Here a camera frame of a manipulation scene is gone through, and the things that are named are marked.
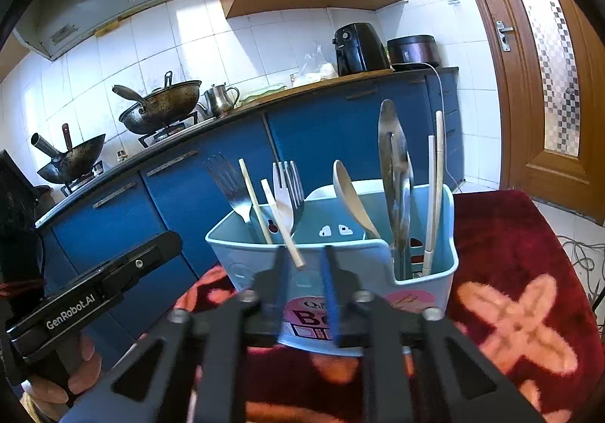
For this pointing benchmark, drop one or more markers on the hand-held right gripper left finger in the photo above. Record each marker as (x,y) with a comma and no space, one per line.
(280,295)

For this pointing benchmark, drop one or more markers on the large black wok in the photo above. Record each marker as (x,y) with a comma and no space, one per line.
(160,106)

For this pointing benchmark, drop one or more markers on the green tray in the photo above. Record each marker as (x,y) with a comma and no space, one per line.
(262,94)

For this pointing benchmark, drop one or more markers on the light blue utensil box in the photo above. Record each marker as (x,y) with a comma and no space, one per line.
(378,257)

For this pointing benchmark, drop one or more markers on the metal kettle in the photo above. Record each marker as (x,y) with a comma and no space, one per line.
(218,101)

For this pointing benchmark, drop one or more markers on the gas stove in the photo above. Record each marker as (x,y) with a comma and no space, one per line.
(165,130)

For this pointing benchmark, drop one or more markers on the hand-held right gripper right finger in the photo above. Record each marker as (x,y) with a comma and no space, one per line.
(331,295)

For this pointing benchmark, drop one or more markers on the small black wok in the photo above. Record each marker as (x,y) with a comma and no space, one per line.
(75,160)

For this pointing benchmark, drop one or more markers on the wooden door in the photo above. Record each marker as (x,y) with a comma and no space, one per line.
(520,120)

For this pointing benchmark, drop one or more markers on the blue lower kitchen cabinets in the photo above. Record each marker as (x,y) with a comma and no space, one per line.
(189,196)

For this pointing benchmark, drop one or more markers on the large metal spoon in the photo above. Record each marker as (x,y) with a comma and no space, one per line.
(387,120)

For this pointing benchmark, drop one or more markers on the person's left hand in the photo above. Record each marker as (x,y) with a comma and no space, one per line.
(80,371)

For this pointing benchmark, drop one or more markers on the white plastic spoon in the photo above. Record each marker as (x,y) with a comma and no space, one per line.
(347,186)

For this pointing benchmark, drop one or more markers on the red floral blanket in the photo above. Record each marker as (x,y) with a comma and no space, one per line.
(501,252)

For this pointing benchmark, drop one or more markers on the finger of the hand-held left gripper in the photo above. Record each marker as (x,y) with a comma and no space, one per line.
(151,250)

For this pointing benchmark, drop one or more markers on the black air fryer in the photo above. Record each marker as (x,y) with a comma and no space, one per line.
(359,49)

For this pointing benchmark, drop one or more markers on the dark rice cooker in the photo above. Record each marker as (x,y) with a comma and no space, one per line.
(413,51)

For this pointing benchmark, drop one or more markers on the clear plastic bag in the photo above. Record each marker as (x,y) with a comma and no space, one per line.
(314,70)

